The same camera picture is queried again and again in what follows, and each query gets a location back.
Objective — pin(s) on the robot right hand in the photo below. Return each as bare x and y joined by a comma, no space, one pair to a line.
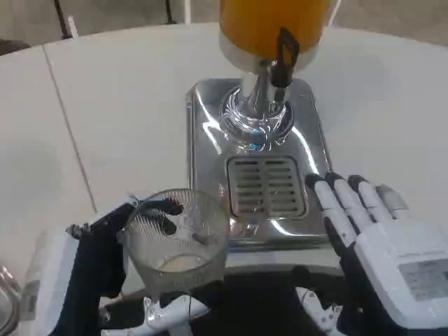
385,252

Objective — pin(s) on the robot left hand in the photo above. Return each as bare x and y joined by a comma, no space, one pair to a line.
92,266

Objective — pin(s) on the clear ribbed glass cup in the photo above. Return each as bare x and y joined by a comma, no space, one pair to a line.
182,259

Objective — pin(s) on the robot left silver forearm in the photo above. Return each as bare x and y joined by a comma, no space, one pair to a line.
7,297

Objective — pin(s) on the steel drip tray grid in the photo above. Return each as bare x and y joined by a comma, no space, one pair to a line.
267,185

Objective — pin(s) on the black dispenser tap lever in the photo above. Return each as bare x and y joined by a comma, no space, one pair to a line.
285,56

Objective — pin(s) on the black furniture leg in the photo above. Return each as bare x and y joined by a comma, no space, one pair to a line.
176,10
66,17

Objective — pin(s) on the orange juice drink dispenser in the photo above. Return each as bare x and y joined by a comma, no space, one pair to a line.
266,24

